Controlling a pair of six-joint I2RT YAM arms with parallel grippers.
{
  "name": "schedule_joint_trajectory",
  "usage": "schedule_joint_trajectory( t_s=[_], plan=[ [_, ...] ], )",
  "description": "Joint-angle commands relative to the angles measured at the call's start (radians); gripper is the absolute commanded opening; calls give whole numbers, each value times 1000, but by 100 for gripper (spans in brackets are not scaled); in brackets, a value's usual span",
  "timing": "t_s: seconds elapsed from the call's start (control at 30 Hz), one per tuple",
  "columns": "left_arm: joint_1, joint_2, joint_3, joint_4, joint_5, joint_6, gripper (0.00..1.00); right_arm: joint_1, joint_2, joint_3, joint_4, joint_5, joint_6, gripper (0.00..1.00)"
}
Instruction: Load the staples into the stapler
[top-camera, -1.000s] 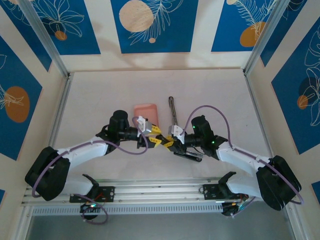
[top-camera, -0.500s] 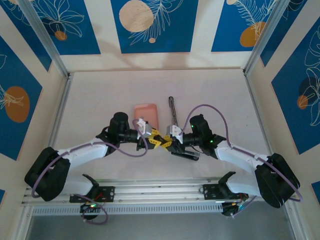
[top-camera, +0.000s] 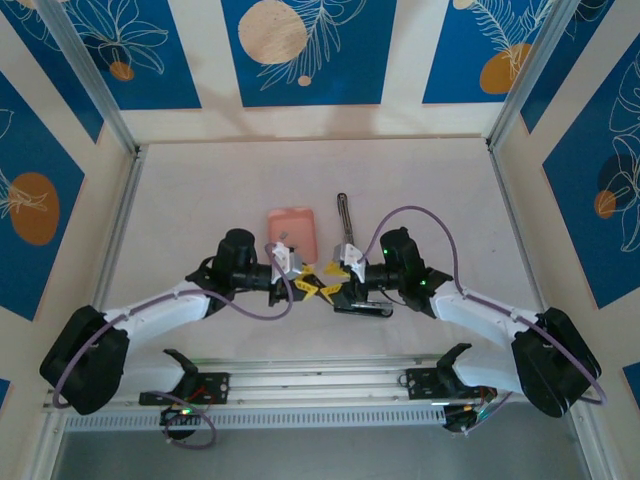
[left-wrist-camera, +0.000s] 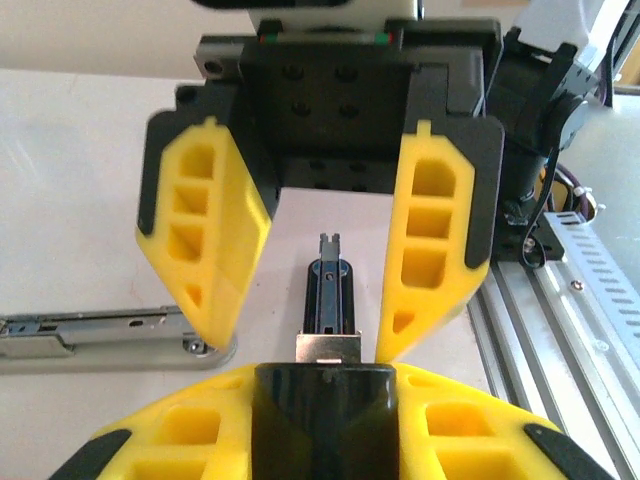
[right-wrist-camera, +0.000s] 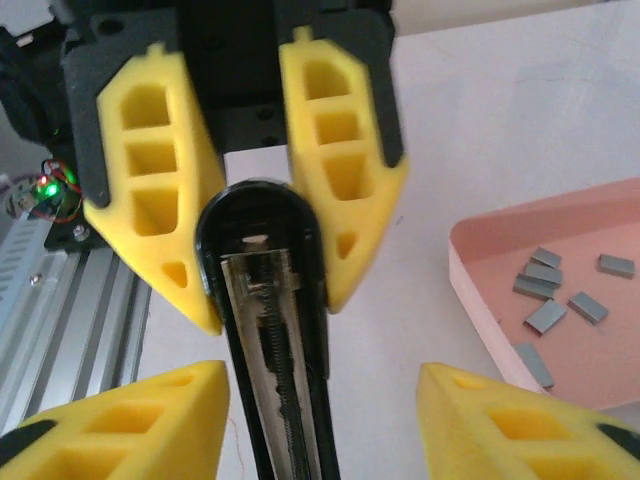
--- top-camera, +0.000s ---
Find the pink plastic tray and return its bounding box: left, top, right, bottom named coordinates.
left=265, top=205, right=320, bottom=266

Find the black control board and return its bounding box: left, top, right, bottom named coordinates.
left=159, top=403, right=201, bottom=444
left=442, top=402, right=491, bottom=437

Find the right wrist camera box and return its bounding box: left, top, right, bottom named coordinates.
left=331, top=242, right=365, bottom=281

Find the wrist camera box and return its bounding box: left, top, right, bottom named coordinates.
left=271, top=241, right=307, bottom=282
left=331, top=242, right=365, bottom=281

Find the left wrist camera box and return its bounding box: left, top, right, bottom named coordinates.
left=271, top=241, right=307, bottom=282

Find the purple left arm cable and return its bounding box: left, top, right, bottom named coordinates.
left=53, top=242, right=296, bottom=450

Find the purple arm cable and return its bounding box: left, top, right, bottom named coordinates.
left=53, top=242, right=296, bottom=450
left=357, top=204, right=609, bottom=436

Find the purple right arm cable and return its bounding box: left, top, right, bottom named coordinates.
left=357, top=204, right=609, bottom=436

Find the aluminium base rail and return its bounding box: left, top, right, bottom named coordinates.
left=42, top=352, right=586, bottom=416

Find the grey slotted cable duct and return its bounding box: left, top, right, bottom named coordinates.
left=63, top=407, right=447, bottom=432

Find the aluminium frame post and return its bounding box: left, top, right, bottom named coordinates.
left=37, top=0, right=144, bottom=156
left=485, top=0, right=586, bottom=151

